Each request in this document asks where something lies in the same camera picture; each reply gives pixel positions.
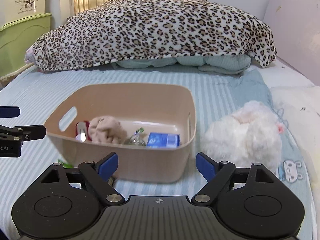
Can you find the beige crumpled cloth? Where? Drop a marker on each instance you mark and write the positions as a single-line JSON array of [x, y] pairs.
[[106, 130]]

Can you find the white cartoon rabbit sheet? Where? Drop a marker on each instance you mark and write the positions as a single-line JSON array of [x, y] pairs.
[[297, 120]]

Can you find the pink pillow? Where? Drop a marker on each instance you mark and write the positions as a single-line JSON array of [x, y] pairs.
[[29, 55]]

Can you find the beige plastic basket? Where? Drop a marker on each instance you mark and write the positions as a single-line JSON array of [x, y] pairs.
[[150, 165]]

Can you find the blue striped bed sheet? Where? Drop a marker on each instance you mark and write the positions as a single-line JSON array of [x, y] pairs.
[[30, 100]]

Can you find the leopard print blanket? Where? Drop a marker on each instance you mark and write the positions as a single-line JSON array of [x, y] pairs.
[[155, 27]]

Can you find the light green folded quilt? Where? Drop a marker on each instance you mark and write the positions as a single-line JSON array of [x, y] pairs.
[[220, 63]]

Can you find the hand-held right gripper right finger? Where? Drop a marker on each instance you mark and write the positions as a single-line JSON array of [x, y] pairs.
[[205, 166]]

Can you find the white plush toy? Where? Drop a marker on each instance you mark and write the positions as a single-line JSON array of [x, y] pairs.
[[240, 140]]

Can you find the blue cardboard box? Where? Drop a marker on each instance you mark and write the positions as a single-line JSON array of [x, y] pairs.
[[162, 140]]

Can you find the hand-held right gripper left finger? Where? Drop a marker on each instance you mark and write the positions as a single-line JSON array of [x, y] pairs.
[[109, 165]]

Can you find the pink headboard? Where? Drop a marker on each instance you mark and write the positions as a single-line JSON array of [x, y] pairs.
[[292, 30]]

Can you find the green plastic drawer cabinet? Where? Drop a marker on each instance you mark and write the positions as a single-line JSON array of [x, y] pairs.
[[22, 42]]

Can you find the red and white small item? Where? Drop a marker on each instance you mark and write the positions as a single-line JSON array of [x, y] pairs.
[[82, 131]]

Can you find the small green item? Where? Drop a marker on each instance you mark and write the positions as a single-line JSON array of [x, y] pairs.
[[65, 164]]

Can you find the clear plastic bottle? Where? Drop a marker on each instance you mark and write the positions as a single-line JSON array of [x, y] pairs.
[[135, 138]]

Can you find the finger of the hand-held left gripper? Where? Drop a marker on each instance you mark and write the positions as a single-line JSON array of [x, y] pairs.
[[32, 131], [10, 111]]

